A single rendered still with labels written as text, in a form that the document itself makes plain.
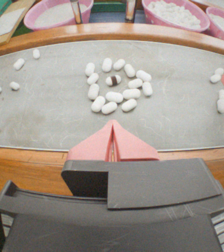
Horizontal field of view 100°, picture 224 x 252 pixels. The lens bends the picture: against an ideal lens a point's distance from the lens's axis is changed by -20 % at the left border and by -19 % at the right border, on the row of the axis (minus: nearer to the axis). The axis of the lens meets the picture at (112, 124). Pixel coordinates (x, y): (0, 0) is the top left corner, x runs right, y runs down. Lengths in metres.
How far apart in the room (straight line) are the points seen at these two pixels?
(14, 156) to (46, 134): 0.09
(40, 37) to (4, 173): 0.37
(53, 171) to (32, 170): 0.04
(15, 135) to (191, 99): 0.43
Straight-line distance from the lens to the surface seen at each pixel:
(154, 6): 0.63
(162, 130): 0.26
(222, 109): 0.35
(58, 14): 0.58
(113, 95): 0.24
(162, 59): 0.36
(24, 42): 0.46
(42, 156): 0.26
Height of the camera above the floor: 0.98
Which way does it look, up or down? 77 degrees down
